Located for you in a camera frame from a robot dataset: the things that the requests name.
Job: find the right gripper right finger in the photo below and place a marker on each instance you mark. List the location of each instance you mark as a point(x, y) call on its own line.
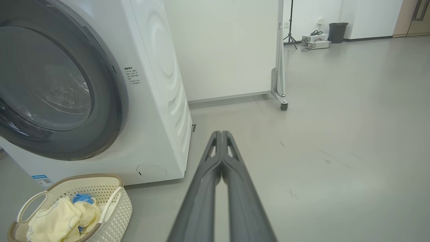
point(245, 201)

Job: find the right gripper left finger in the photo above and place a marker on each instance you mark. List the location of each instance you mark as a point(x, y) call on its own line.
point(198, 201)

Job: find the cream bear face garment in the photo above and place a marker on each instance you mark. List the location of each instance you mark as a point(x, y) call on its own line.
point(90, 212)

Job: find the blue garment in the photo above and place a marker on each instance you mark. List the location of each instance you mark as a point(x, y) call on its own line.
point(82, 198)

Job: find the cream outline print garment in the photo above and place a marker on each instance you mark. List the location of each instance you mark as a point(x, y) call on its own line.
point(53, 220)

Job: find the cream perforated laundry basket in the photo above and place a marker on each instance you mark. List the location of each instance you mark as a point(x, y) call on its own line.
point(117, 208)

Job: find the white front-load washing machine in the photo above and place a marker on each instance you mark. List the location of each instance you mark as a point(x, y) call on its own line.
point(151, 101)

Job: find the light wooden door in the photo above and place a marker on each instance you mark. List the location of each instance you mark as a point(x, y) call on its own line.
point(408, 20)

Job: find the white partition panel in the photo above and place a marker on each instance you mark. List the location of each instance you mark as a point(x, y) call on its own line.
point(228, 50)

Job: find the white flat box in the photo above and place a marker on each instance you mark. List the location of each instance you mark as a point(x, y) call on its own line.
point(315, 37)
point(319, 44)

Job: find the black tripod stand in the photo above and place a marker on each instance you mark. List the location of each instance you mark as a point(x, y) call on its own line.
point(291, 23)

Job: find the grey trash bin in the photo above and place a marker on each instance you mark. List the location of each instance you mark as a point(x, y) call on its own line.
point(337, 33)

